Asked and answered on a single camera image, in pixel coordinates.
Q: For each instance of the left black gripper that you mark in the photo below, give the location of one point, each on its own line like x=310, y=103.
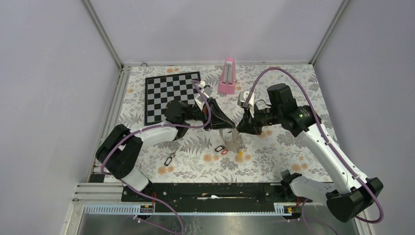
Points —
x=219, y=120

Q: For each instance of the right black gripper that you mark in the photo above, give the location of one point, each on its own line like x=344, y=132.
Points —
x=249, y=125

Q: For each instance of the keyring with coloured key tags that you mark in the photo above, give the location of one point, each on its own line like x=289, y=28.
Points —
x=233, y=144

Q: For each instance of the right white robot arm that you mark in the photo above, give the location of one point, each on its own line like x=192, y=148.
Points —
x=351, y=192

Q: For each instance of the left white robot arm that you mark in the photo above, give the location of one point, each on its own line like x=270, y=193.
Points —
x=120, y=150

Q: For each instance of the pink metronome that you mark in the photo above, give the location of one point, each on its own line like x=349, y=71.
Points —
x=227, y=81

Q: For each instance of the floral table mat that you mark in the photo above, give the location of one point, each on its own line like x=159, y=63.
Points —
x=264, y=156

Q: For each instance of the black carabiner key clip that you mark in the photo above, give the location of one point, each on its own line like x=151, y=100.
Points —
x=170, y=158

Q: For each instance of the black white chessboard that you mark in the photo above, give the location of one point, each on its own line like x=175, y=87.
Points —
x=160, y=90

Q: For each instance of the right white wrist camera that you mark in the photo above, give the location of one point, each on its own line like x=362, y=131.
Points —
x=246, y=101

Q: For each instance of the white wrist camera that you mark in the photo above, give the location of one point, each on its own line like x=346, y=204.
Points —
x=246, y=101
x=206, y=90

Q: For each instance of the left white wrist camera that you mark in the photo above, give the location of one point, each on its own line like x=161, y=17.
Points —
x=206, y=90

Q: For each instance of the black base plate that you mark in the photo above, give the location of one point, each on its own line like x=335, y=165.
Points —
x=190, y=193

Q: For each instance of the grey slotted cable duct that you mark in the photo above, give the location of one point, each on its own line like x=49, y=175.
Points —
x=202, y=208

